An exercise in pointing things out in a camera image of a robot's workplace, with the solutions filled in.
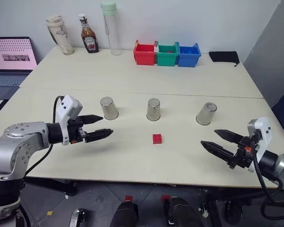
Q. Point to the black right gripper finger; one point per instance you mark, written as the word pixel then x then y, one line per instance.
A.
pixel 216 149
pixel 228 135

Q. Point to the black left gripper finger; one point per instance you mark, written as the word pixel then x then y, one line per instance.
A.
pixel 98 135
pixel 91 119

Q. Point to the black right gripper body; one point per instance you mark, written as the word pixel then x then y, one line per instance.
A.
pixel 242 153

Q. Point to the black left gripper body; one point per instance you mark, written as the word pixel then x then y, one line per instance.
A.
pixel 75 132

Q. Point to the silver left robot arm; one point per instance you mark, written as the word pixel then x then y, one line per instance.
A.
pixel 19 144

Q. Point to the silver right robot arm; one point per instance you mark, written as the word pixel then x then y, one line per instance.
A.
pixel 278 165

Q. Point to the inverted steel cup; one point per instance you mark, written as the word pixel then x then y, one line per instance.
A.
pixel 206 114
pixel 109 108
pixel 153 110

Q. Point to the red toy brick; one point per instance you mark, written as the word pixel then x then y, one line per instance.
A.
pixel 157 138

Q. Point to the dark rounded robot foot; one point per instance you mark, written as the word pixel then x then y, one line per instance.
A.
pixel 125 214
pixel 182 211

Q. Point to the black cloth pouch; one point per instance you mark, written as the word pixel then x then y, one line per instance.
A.
pixel 224 56

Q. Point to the ketchup bottle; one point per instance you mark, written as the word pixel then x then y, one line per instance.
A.
pixel 89 35

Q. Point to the red storage bin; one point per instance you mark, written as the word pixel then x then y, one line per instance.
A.
pixel 144 54

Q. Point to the beige travel tumbler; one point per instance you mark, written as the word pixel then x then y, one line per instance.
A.
pixel 60 35

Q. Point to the blue storage bin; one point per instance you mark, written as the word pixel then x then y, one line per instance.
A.
pixel 189 55

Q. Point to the clear bottle with green lid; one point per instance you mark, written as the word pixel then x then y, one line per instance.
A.
pixel 112 28

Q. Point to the open laptop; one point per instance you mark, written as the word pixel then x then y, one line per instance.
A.
pixel 10 61

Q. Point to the green storage bin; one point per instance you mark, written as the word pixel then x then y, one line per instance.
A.
pixel 166 55

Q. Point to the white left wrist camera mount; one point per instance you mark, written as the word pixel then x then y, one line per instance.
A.
pixel 67 111

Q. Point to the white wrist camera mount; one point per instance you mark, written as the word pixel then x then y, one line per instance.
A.
pixel 67 111
pixel 261 139

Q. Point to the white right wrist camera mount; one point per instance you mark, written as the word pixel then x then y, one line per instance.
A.
pixel 261 139

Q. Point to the black table leg frame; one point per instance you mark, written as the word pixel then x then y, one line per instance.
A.
pixel 52 185

